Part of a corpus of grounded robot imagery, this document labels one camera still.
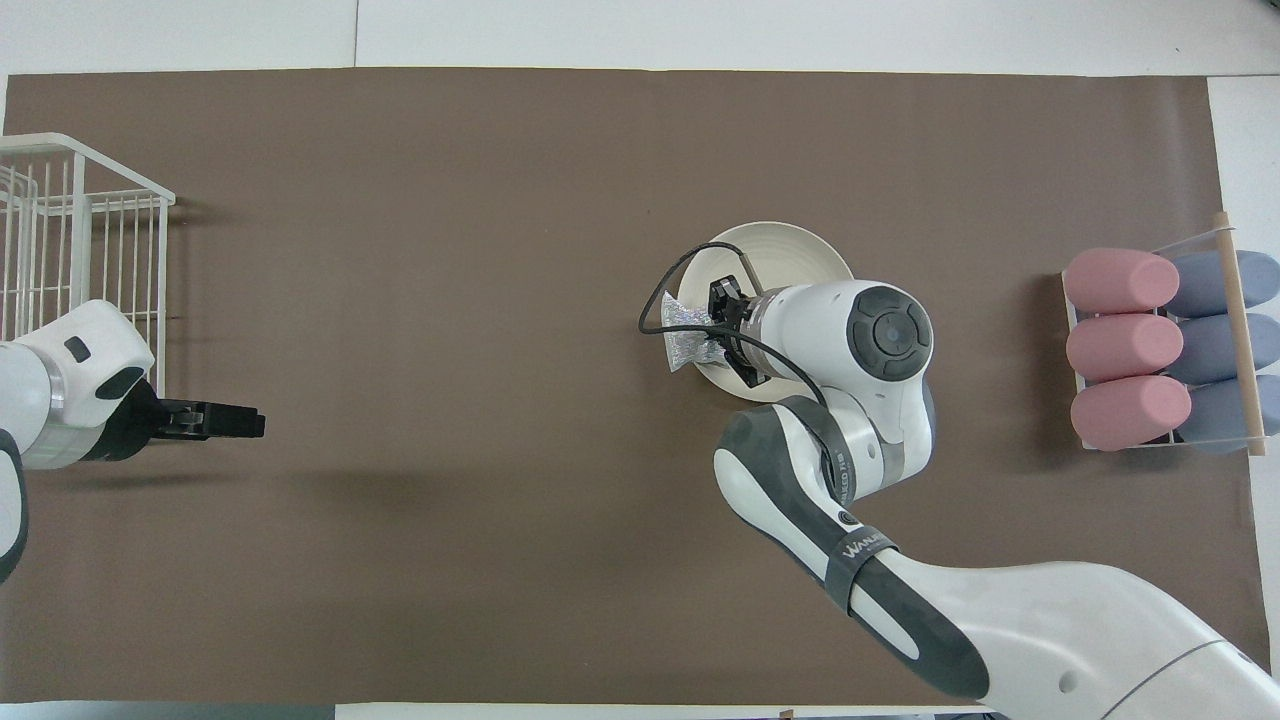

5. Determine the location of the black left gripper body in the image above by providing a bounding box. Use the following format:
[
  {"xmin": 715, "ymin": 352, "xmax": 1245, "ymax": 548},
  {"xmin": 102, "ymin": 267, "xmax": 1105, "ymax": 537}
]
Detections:
[{"xmin": 85, "ymin": 380, "xmax": 213, "ymax": 463}]

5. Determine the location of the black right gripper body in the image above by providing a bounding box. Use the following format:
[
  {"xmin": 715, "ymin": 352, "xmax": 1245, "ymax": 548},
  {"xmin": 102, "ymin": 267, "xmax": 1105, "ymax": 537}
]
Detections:
[{"xmin": 733, "ymin": 288, "xmax": 769, "ymax": 389}]

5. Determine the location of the shiny crinkled snack packet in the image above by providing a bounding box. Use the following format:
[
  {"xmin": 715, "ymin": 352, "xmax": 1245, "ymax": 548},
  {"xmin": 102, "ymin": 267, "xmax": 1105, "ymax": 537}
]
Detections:
[{"xmin": 660, "ymin": 290, "xmax": 729, "ymax": 374}]

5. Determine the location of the cream round plate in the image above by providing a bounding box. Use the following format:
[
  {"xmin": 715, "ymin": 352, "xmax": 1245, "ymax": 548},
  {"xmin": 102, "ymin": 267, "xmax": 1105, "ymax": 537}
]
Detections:
[{"xmin": 678, "ymin": 221, "xmax": 856, "ymax": 404}]

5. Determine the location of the brown table mat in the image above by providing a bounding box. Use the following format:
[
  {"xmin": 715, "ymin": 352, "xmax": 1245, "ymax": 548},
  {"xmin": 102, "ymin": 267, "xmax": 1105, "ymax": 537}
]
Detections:
[{"xmin": 0, "ymin": 67, "xmax": 1271, "ymax": 706}]

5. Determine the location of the pink plastic cup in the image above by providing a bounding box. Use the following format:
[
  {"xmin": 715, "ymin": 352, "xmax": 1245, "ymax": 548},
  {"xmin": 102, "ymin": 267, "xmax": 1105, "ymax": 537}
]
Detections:
[
  {"xmin": 1070, "ymin": 375, "xmax": 1193, "ymax": 452},
  {"xmin": 1066, "ymin": 313, "xmax": 1185, "ymax": 383},
  {"xmin": 1063, "ymin": 248, "xmax": 1181, "ymax": 315}
]

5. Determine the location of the blue plastic cup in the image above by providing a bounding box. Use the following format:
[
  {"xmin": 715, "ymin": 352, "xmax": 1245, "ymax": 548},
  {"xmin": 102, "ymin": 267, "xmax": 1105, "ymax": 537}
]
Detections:
[
  {"xmin": 1170, "ymin": 313, "xmax": 1280, "ymax": 386},
  {"xmin": 1185, "ymin": 375, "xmax": 1280, "ymax": 456},
  {"xmin": 1165, "ymin": 250, "xmax": 1280, "ymax": 319}
]

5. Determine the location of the white wire dish rack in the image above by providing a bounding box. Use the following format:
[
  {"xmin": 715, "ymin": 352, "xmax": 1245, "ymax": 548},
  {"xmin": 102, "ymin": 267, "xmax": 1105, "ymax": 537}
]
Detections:
[{"xmin": 0, "ymin": 133, "xmax": 177, "ymax": 399}]

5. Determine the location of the white cup rack wooden handle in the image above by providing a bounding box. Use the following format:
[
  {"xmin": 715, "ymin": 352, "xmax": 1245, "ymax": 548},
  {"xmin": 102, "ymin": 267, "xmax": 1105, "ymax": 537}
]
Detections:
[{"xmin": 1060, "ymin": 211, "xmax": 1269, "ymax": 458}]

